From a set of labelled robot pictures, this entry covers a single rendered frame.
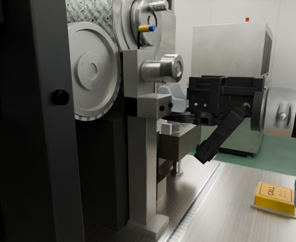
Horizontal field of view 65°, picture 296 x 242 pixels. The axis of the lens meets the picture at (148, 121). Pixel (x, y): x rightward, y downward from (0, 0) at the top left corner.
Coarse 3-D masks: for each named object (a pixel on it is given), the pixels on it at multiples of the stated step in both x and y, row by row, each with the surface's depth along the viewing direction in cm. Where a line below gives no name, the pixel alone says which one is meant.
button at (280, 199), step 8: (264, 184) 51; (272, 184) 51; (256, 192) 49; (264, 192) 48; (272, 192) 48; (280, 192) 48; (288, 192) 48; (256, 200) 47; (264, 200) 46; (272, 200) 46; (280, 200) 45; (288, 200) 45; (272, 208) 46; (280, 208) 45; (288, 208) 44
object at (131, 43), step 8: (128, 0) 34; (128, 8) 34; (128, 16) 34; (128, 24) 35; (128, 32) 35; (128, 40) 35; (136, 48) 37; (144, 48) 39; (152, 48) 42; (120, 56) 39
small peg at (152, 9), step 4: (164, 0) 34; (152, 4) 35; (156, 4) 35; (160, 4) 35; (164, 4) 34; (168, 4) 35; (152, 8) 36; (156, 8) 35; (160, 8) 35; (164, 8) 35
